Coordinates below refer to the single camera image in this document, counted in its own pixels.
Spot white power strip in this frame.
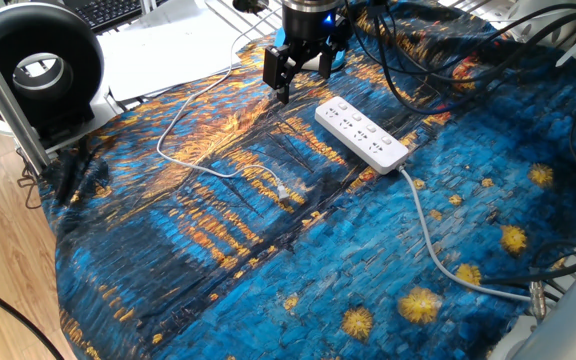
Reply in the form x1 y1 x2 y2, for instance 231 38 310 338
314 96 410 176

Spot aluminium profile post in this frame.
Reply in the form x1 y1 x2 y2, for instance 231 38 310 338
0 19 52 176

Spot thin white lamp power cord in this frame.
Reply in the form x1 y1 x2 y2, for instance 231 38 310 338
155 3 292 204

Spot white paper sheets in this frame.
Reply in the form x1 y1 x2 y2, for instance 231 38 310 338
96 0 243 103

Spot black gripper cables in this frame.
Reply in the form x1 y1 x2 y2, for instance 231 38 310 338
342 0 576 179

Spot blue and white desk lamp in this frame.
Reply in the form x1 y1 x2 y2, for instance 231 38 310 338
273 25 348 72

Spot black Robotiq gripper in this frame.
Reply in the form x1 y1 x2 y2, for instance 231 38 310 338
262 4 353 105

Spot black floor cable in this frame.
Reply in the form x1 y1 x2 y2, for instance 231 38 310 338
0 269 65 360

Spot thin black hanging wire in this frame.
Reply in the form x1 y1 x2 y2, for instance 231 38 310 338
16 149 44 210

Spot black computer keyboard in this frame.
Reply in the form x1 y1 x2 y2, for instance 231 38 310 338
62 0 145 33

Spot black round duct fan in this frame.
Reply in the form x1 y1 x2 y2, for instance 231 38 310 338
0 2 105 137

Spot thick white power strip cable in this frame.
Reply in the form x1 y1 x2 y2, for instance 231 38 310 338
397 167 535 304

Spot black round object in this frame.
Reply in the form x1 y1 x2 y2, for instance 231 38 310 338
231 0 270 14

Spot starry night painting tablecloth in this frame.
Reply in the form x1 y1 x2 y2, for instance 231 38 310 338
37 0 576 360

